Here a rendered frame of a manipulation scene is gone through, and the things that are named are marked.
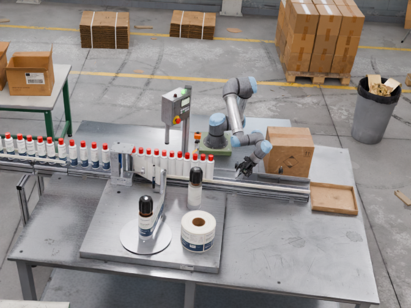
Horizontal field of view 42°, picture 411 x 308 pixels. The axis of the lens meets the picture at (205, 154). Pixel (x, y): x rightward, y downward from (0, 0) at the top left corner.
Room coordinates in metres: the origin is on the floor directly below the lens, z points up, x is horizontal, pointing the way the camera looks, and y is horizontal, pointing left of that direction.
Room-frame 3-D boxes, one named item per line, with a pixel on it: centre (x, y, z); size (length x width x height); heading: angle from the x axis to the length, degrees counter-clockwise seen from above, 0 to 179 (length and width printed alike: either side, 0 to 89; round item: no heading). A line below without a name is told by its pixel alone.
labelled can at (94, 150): (2.92, 0.75, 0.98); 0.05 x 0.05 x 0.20
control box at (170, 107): (2.97, 0.21, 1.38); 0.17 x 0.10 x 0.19; 142
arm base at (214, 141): (3.36, -0.07, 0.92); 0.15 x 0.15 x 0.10
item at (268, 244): (2.78, -0.01, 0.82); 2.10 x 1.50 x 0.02; 87
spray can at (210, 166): (2.88, -0.04, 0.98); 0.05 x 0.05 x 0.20
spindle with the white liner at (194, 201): (2.60, 0.05, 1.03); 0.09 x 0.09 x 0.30
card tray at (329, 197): (2.83, -0.89, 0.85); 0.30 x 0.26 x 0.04; 87
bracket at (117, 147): (2.81, 0.54, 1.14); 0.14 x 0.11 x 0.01; 87
